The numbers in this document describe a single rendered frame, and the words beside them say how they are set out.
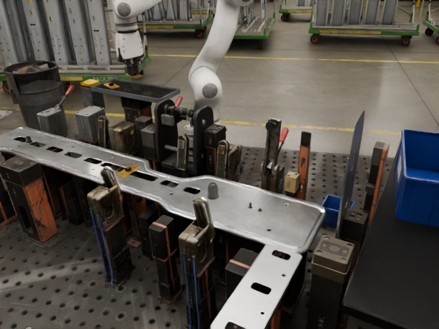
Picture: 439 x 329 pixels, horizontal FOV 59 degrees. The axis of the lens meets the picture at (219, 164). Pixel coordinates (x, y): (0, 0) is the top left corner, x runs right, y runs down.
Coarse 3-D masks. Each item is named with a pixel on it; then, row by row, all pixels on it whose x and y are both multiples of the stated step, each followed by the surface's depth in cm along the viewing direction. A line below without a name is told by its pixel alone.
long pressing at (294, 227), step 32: (64, 160) 142; (128, 160) 140; (128, 192) 123; (160, 192) 121; (224, 192) 120; (256, 192) 119; (224, 224) 106; (256, 224) 106; (288, 224) 105; (320, 224) 105
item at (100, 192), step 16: (96, 192) 114; (112, 192) 116; (96, 208) 113; (112, 208) 118; (96, 224) 117; (112, 224) 119; (112, 240) 121; (112, 256) 123; (128, 256) 130; (112, 272) 127; (128, 272) 131
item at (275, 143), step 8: (272, 120) 115; (280, 120) 114; (272, 128) 111; (280, 128) 115; (272, 136) 116; (272, 144) 117; (272, 152) 118; (264, 160) 119; (272, 160) 119; (264, 168) 120; (272, 168) 118
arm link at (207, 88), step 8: (200, 72) 162; (208, 72) 160; (192, 80) 164; (200, 80) 158; (208, 80) 157; (216, 80) 159; (192, 88) 166; (200, 88) 158; (208, 88) 157; (216, 88) 159; (200, 96) 160; (208, 96) 159; (216, 96) 161; (200, 104) 165; (208, 104) 165; (216, 104) 167; (216, 112) 172; (216, 120) 174
